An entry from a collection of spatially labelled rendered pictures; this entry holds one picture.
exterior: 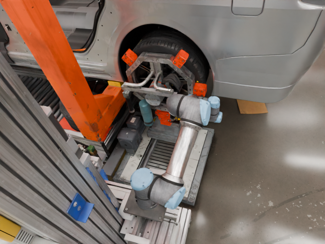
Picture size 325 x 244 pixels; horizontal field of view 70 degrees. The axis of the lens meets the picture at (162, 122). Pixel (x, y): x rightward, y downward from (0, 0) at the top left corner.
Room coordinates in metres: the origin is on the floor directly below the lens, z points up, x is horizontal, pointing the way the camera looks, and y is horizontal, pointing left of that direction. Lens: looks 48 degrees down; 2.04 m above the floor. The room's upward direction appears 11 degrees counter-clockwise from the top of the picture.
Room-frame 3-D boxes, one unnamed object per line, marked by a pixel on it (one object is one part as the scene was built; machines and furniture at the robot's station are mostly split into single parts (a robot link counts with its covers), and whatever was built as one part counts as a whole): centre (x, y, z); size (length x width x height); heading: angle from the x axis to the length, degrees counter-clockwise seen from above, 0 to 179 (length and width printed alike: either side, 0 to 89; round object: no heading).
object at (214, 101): (1.04, -0.33, 0.95); 0.11 x 0.08 x 0.11; 54
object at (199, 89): (1.31, -0.32, 0.85); 0.09 x 0.08 x 0.07; 62
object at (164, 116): (1.48, -0.06, 0.48); 0.16 x 0.12 x 0.17; 152
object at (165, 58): (1.45, -0.04, 0.85); 0.54 x 0.07 x 0.54; 62
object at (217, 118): (1.02, -0.34, 0.85); 0.11 x 0.08 x 0.09; 62
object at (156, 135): (1.60, -0.12, 0.13); 0.50 x 0.36 x 0.10; 62
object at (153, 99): (1.39, -0.01, 0.85); 0.21 x 0.14 x 0.14; 152
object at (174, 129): (1.60, -0.12, 0.32); 0.40 x 0.30 x 0.28; 62
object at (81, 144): (1.20, 0.73, 0.51); 0.20 x 0.14 x 0.13; 54
